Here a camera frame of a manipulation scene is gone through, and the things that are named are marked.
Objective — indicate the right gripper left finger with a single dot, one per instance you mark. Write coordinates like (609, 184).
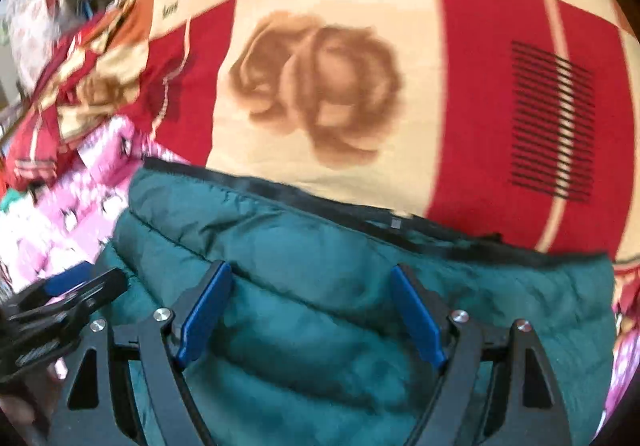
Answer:
(97, 405)

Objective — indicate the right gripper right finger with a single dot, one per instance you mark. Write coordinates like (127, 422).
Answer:
(523, 404)

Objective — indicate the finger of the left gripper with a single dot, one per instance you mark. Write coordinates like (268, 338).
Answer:
(43, 322)

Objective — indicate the dark green puffer jacket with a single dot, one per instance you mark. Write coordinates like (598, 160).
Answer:
(310, 350)

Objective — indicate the pink penguin quilt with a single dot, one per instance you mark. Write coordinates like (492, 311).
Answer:
(56, 227)

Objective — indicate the red striped blanket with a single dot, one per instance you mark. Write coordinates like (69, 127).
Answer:
(56, 120)

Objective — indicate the red orange rose bedsheet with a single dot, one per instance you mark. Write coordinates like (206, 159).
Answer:
(511, 117)

